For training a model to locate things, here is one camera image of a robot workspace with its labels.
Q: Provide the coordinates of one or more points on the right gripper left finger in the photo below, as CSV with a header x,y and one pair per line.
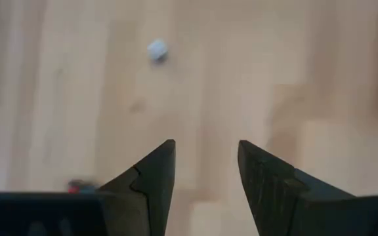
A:
x,y
153,183

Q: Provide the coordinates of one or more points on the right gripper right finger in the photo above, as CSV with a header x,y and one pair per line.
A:
x,y
274,203

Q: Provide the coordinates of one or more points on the small red food coloring bottle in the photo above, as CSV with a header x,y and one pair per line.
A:
x,y
77,187

